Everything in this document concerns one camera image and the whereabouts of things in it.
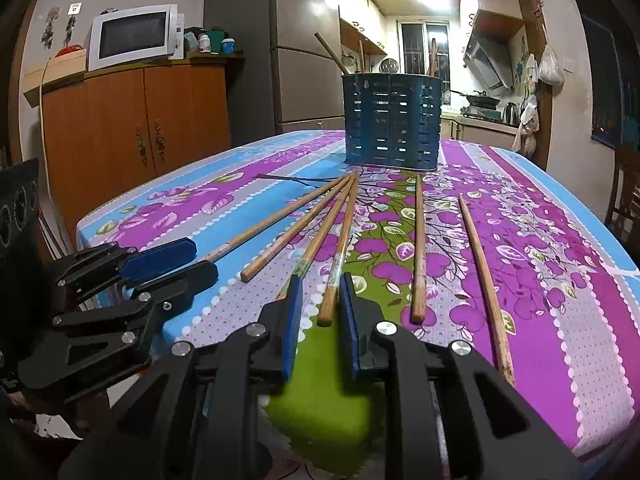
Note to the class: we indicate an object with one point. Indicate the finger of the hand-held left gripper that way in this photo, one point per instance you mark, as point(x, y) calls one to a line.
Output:
point(160, 260)
point(195, 280)

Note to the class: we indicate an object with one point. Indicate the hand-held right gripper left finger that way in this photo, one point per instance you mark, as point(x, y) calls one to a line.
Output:
point(292, 325)

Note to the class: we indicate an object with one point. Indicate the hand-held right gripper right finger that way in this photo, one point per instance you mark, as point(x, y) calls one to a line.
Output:
point(351, 330)

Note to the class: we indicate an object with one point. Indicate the green-banded bamboo chopstick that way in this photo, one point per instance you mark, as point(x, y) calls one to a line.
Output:
point(336, 270)

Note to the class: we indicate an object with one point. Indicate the bunch of wooden chopsticks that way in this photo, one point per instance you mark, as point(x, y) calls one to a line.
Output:
point(419, 260)

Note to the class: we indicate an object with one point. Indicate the blue slotted utensil holder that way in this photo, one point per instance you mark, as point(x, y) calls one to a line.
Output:
point(390, 125)

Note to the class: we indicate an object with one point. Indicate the orange wooden cabinet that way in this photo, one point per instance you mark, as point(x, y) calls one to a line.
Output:
point(125, 130)

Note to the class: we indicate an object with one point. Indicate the cream box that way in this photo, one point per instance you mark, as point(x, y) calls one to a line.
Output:
point(60, 69)

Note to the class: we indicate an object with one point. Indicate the red round object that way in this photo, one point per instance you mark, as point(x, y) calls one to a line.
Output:
point(69, 51)

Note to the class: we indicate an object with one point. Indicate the floral striped tablecloth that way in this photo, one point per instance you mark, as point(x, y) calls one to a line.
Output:
point(550, 280)

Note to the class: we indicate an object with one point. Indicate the white microwave oven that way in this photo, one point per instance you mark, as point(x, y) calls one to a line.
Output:
point(132, 35)

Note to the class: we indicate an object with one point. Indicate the white medicine bottle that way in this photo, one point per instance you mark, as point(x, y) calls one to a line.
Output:
point(203, 43)

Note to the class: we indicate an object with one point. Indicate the dark green container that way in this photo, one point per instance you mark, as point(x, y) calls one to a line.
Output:
point(215, 42)

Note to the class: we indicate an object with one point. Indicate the kitchen base cabinets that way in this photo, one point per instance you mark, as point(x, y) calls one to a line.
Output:
point(480, 135)

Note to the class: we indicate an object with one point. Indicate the grey refrigerator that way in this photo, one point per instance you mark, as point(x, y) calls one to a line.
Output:
point(300, 60)

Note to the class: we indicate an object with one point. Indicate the gas stove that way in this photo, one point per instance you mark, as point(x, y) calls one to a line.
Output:
point(481, 112)

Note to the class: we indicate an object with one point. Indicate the black wok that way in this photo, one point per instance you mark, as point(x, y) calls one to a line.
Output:
point(482, 98)

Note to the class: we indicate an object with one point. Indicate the hanging metal strainer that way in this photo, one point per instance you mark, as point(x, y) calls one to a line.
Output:
point(388, 66)

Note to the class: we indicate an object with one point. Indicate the steel electric kettle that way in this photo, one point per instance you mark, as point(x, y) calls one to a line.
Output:
point(511, 114)

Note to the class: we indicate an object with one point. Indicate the kitchen window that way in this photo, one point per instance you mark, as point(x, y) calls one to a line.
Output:
point(415, 45)

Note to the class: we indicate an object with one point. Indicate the steel range hood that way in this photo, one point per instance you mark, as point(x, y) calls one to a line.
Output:
point(487, 65)

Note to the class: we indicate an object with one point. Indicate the dark wooden chair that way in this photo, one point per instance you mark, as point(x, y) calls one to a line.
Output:
point(625, 185)

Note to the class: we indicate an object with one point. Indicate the hanging white plastic bag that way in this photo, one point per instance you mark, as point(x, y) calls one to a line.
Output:
point(550, 67)

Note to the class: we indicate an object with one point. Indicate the wooden cabinet above hood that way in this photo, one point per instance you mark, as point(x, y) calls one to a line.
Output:
point(497, 25)

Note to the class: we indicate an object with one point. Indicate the dark barred window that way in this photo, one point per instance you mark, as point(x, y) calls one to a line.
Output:
point(605, 90)

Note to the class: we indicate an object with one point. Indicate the feather wall hanging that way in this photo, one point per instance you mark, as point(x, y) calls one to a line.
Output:
point(51, 27)
point(71, 22)

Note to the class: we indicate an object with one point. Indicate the kitchen wall cabinets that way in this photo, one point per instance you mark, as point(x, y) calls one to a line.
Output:
point(360, 10)

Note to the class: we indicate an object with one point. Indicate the wooden kitchen doorway frame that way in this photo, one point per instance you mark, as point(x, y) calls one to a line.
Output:
point(537, 30)

